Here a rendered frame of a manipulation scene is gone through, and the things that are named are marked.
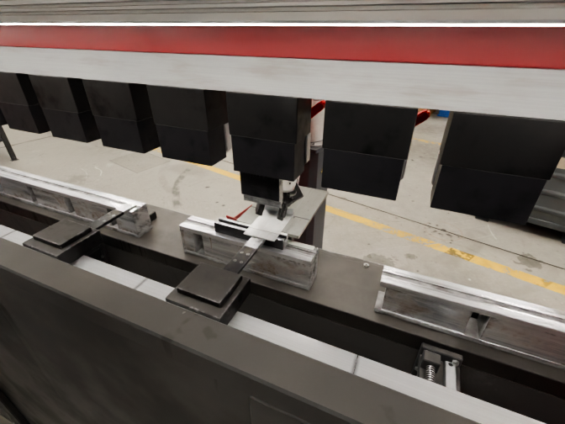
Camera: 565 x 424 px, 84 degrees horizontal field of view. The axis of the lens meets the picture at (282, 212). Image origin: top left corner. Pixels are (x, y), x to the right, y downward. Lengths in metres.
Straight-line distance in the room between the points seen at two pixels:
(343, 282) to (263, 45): 0.58
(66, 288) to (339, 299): 0.68
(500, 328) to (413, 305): 0.16
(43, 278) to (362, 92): 0.48
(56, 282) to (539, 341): 0.78
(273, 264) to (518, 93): 0.58
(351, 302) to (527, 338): 0.35
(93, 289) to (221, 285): 0.44
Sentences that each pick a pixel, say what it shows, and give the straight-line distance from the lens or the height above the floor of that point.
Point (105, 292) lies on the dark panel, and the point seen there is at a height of 1.34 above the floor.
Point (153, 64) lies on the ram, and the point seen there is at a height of 1.38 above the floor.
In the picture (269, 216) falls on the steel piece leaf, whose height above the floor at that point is 1.00.
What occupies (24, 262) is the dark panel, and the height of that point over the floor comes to 1.34.
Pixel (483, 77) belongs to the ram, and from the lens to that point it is 0.54.
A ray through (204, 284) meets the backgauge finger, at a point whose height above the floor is 1.03.
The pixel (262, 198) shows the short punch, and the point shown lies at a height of 1.10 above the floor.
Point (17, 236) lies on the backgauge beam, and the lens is 1.05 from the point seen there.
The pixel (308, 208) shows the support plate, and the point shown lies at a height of 1.00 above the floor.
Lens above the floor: 1.45
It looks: 31 degrees down
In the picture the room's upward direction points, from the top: straight up
